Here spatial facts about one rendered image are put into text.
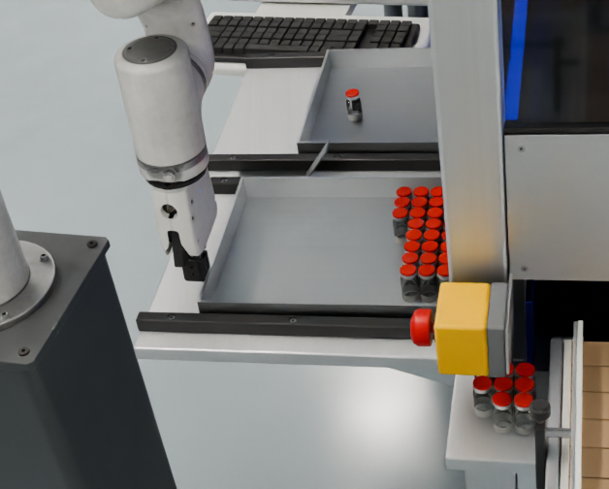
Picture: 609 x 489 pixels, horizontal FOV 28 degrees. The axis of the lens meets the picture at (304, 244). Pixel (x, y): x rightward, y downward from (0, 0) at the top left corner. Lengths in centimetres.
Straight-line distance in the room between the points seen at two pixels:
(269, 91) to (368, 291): 52
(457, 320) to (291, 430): 136
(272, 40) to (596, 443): 115
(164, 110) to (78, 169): 214
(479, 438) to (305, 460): 120
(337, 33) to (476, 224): 96
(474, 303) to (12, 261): 66
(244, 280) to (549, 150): 51
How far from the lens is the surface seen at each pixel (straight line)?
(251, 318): 149
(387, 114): 184
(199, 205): 146
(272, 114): 189
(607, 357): 136
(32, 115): 380
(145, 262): 309
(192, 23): 144
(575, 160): 122
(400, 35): 215
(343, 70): 197
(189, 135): 140
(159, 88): 135
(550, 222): 127
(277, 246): 162
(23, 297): 167
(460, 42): 115
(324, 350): 146
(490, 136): 121
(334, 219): 165
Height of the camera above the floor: 188
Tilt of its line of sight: 38 degrees down
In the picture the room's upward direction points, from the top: 10 degrees counter-clockwise
